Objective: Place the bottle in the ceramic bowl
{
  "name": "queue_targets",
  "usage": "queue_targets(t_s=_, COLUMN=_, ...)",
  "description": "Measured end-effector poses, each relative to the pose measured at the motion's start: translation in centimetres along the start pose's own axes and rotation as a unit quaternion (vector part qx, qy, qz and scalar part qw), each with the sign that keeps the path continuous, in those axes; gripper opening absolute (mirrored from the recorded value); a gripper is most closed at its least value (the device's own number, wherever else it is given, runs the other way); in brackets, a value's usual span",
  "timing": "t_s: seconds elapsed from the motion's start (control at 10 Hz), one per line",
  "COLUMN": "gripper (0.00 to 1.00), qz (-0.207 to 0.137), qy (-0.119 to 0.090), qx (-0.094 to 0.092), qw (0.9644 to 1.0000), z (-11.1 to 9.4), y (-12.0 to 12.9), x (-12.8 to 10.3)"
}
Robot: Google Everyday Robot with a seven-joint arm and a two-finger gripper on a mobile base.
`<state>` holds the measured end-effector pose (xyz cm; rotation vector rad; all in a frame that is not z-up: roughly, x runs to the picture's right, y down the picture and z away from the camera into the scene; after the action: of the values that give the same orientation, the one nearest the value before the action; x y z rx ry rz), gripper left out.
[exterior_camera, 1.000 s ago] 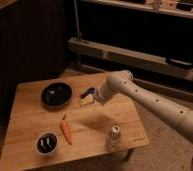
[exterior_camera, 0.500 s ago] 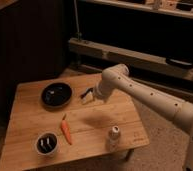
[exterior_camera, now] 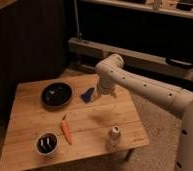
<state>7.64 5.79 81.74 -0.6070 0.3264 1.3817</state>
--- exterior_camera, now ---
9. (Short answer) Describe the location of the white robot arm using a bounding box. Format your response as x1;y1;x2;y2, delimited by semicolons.
95;54;193;171

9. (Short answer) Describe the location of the white cup with black interior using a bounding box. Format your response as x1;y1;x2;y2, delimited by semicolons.
35;132;58;158

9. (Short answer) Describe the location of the black handle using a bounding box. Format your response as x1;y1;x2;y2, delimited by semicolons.
165;58;193;69

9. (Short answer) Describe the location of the wooden bench rail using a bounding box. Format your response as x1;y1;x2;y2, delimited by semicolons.
68;38;193;81

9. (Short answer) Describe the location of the blue sponge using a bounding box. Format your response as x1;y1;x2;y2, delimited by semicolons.
80;87;95;103

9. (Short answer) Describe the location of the orange toy carrot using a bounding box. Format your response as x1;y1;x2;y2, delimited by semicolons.
60;116;72;144

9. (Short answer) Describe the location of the wooden table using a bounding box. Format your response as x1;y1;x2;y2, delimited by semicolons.
0;74;149;171

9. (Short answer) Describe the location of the small white bottle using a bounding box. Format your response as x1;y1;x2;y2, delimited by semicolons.
107;126;121;151

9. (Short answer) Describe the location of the black ceramic bowl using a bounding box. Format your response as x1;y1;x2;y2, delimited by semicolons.
41;82;72;107

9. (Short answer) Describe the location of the metal pole stand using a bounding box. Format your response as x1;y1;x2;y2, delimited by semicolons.
73;0;82;41

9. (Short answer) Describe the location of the upper shelf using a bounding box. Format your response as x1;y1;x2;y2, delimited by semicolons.
79;0;193;19

